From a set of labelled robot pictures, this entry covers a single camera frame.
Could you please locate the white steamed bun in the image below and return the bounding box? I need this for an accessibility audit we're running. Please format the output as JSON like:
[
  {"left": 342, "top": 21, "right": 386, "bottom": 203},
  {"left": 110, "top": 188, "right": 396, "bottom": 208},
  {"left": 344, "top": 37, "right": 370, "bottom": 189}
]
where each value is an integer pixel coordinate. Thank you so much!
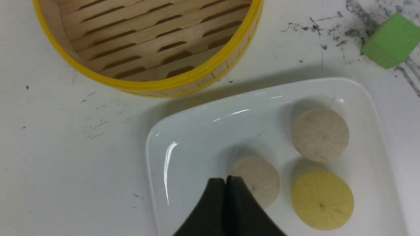
[
  {"left": 291, "top": 108, "right": 350, "bottom": 163},
  {"left": 229, "top": 157, "right": 280, "bottom": 209}
]

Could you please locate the white square plate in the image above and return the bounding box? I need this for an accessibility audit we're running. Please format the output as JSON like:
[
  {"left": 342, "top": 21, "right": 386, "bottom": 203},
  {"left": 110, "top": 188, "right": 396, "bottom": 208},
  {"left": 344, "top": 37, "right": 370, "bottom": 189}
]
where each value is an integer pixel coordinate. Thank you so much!
[{"left": 146, "top": 78, "right": 408, "bottom": 236}]

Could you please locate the yellow rimmed bamboo steamer basket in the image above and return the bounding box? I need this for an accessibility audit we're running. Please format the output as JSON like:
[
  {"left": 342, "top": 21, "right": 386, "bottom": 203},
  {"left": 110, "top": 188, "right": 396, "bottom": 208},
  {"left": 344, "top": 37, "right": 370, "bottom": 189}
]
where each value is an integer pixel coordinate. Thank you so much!
[{"left": 33, "top": 0, "right": 264, "bottom": 97}]

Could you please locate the green cube block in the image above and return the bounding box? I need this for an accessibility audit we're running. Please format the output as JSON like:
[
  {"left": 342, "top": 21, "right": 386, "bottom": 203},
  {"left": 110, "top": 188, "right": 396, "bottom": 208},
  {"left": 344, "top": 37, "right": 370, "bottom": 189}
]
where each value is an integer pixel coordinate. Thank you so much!
[{"left": 361, "top": 13, "right": 420, "bottom": 69}]

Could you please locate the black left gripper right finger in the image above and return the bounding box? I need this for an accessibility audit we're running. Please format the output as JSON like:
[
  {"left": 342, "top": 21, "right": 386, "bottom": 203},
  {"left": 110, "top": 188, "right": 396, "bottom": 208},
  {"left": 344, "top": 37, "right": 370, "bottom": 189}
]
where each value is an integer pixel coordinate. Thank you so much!
[{"left": 225, "top": 176, "right": 285, "bottom": 236}]

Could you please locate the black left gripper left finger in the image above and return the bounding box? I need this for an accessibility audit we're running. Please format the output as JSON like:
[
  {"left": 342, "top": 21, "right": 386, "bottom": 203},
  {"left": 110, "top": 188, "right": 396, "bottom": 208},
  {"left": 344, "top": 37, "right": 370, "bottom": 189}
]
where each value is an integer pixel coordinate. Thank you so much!
[{"left": 174, "top": 178, "right": 225, "bottom": 236}]

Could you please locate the yellow steamed bun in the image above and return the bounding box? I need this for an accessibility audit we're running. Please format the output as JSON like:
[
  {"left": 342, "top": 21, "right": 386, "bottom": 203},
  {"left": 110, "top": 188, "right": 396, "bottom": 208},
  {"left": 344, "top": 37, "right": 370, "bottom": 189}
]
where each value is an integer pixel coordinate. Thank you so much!
[{"left": 292, "top": 171, "right": 354, "bottom": 231}]

